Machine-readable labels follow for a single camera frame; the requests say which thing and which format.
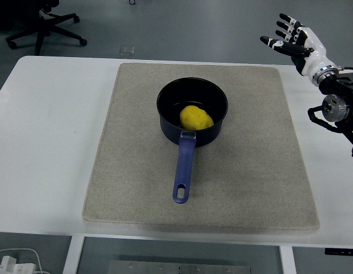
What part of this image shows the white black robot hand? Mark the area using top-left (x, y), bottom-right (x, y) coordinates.
top-left (259, 13), bottom-right (336, 77)

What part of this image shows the black table control panel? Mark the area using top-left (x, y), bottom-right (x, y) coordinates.
top-left (324, 248), bottom-right (353, 256)

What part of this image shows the beige rectangular mat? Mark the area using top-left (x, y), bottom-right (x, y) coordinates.
top-left (82, 62), bottom-right (320, 231)

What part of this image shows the white table leg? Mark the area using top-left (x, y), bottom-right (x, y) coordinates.
top-left (278, 244), bottom-right (297, 274)
top-left (62, 236), bottom-right (86, 274)

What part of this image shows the grey metal plate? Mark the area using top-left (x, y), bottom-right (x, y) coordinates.
top-left (108, 260), bottom-right (251, 274)

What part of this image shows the black office chair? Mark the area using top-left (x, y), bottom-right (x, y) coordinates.
top-left (0, 0), bottom-right (88, 57)

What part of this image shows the white power strip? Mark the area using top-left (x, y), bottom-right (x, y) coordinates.
top-left (0, 256), bottom-right (37, 274)

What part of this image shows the blue pot with handle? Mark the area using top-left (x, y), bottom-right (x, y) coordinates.
top-left (156, 77), bottom-right (229, 205)

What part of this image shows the white cable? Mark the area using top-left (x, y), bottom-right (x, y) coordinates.
top-left (0, 248), bottom-right (48, 274)

